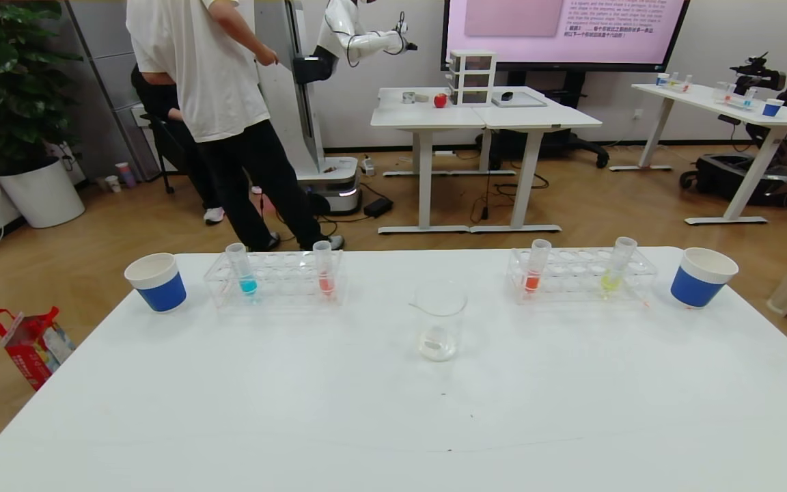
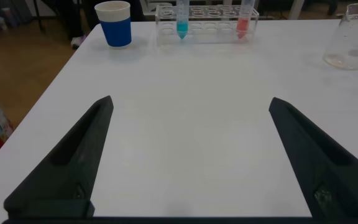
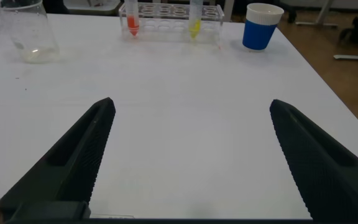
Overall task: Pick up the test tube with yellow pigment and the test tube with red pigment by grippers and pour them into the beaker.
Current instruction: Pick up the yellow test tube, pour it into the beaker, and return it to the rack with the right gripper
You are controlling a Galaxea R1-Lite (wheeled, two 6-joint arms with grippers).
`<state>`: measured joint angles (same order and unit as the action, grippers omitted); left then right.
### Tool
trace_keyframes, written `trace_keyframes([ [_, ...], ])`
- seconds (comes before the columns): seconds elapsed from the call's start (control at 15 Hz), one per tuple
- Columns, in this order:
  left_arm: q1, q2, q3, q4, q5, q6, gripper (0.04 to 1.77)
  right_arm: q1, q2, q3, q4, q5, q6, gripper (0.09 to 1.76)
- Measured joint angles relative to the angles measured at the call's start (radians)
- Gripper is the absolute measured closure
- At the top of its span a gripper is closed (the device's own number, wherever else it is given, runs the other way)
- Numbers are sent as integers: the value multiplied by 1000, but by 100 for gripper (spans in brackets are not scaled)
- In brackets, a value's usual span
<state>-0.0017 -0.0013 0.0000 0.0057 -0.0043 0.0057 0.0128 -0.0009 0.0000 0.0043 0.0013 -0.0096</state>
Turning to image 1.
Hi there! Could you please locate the clear glass beaker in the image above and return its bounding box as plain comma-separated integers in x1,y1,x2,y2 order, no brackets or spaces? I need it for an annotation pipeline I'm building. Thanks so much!
410,280,469,361

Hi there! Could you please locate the long white desk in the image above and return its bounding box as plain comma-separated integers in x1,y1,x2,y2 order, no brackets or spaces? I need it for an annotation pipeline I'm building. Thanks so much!
609,83,787,226

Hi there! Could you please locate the pink-red pigment test tube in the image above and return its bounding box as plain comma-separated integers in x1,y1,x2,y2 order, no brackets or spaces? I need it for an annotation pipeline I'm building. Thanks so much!
313,241,337,299

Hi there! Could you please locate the grey metal cabinet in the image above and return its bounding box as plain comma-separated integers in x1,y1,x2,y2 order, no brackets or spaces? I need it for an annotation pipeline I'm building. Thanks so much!
66,0,162,180

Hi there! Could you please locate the black office chair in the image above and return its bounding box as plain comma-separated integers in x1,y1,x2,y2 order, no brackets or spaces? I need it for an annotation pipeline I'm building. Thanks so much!
139,113,186,194

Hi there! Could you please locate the red paper gift bag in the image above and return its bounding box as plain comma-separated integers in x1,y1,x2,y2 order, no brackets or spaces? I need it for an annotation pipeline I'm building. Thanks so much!
0,307,75,391

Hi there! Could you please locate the orange-red pigment test tube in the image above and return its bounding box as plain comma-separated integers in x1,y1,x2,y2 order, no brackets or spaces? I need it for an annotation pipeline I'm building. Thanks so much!
523,239,552,295

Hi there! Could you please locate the small white drawer unit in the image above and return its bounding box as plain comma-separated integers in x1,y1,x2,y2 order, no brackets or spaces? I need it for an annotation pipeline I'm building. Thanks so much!
448,50,497,107

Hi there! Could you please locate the blue pigment test tube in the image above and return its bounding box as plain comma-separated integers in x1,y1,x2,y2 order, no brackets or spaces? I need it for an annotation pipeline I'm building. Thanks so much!
225,243,258,297

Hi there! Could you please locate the person in white t-shirt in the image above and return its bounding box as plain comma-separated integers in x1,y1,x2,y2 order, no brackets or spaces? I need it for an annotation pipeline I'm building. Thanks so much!
126,0,345,252

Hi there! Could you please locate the black floor robot base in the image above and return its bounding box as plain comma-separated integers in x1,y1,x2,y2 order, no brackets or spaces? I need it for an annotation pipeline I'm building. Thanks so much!
680,154,787,208

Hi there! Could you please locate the black screen stand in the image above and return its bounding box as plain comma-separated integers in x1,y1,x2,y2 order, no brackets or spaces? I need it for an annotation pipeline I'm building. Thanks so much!
475,68,609,169

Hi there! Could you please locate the clear acrylic test tube rack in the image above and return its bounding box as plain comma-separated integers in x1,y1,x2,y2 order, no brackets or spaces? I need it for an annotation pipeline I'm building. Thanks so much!
507,247,659,304
204,249,348,308

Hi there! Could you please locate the white plant pot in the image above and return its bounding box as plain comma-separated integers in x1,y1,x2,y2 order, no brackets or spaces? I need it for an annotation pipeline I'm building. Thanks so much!
0,157,86,229

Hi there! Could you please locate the green leafy plant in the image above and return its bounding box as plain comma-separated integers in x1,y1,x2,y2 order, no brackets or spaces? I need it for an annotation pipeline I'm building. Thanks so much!
0,0,83,175

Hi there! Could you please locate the small distant tube rack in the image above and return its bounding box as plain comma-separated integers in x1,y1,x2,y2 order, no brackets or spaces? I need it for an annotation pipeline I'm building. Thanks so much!
656,72,695,92
713,81,760,110

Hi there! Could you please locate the tall white background robot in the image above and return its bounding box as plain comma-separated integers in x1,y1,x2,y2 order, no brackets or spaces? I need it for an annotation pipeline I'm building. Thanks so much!
257,0,418,216

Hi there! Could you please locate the black camera rig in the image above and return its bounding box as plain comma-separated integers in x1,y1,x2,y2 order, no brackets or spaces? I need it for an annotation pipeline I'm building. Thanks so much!
730,51,787,93

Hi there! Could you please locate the yellow pigment test tube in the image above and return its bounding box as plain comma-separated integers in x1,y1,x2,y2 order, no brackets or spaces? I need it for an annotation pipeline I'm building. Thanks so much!
601,236,638,299

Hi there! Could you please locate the blue white paper cup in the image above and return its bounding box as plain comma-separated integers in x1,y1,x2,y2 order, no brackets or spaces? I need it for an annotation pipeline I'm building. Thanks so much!
124,253,187,313
671,247,739,308

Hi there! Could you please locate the large wall display screen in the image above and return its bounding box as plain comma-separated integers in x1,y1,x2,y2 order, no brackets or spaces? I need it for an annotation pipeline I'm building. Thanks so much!
441,0,691,72

